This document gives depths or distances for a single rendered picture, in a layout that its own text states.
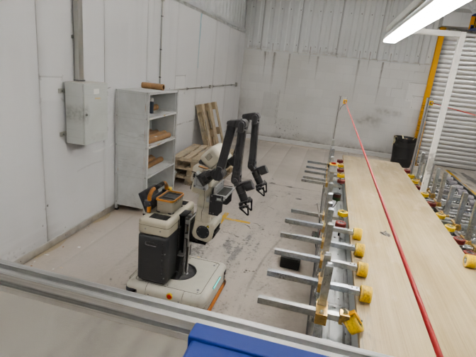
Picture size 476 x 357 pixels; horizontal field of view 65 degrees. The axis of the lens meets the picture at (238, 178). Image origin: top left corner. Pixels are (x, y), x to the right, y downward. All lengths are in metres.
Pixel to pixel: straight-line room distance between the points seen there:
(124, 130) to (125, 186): 0.72
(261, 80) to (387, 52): 3.27
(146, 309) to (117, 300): 0.03
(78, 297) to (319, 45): 10.26
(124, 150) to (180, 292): 2.39
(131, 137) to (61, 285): 4.44
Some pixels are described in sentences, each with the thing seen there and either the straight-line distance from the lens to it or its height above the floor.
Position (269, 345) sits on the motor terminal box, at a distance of 0.18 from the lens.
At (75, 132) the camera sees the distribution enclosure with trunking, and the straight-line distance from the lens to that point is 4.06.
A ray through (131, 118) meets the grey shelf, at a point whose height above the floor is 1.22.
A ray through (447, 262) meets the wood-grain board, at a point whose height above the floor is 0.90.
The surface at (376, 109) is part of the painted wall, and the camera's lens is 10.54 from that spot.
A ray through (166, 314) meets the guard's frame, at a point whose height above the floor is 1.75.
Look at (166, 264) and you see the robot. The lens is 2.94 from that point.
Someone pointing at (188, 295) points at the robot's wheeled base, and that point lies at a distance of 2.97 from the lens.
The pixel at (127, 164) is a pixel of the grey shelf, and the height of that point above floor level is 0.64.
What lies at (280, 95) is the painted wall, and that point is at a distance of 10.56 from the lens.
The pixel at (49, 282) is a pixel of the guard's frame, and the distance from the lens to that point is 0.39.
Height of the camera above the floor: 1.95
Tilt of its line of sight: 17 degrees down
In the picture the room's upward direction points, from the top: 6 degrees clockwise
